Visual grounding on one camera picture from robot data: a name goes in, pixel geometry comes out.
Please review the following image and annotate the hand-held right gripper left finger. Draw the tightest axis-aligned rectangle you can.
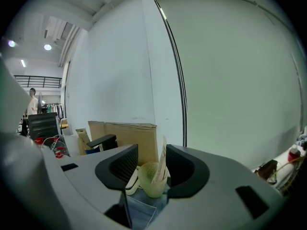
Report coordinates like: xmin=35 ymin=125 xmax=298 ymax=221
xmin=42 ymin=143 xmax=140 ymax=230

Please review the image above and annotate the long cardboard box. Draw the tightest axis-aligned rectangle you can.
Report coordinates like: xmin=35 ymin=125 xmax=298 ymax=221
xmin=75 ymin=127 xmax=91 ymax=156

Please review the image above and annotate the large cardboard sheet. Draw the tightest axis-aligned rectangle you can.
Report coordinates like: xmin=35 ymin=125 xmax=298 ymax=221
xmin=88 ymin=120 xmax=159 ymax=167

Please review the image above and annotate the dark brown bag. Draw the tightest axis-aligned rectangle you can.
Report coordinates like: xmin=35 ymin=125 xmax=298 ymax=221
xmin=254 ymin=159 xmax=279 ymax=181

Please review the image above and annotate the white ledge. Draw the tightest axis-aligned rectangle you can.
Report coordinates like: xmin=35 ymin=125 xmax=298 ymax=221
xmin=250 ymin=149 xmax=307 ymax=189

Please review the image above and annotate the black railing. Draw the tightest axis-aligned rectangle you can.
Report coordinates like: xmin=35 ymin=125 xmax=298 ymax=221
xmin=13 ymin=75 xmax=62 ymax=89

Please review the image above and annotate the clothes rack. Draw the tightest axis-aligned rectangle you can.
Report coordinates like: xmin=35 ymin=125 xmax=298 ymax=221
xmin=42 ymin=103 xmax=64 ymax=119

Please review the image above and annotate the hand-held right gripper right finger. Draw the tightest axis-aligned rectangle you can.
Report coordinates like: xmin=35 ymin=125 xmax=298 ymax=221
xmin=143 ymin=144 xmax=290 ymax=230

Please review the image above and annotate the red bottle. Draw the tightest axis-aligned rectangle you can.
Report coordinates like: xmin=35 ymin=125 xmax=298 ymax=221
xmin=287 ymin=147 xmax=302 ymax=164

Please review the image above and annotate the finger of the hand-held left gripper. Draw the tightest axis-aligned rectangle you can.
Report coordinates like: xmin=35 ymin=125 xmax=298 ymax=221
xmin=0 ymin=54 xmax=113 ymax=230

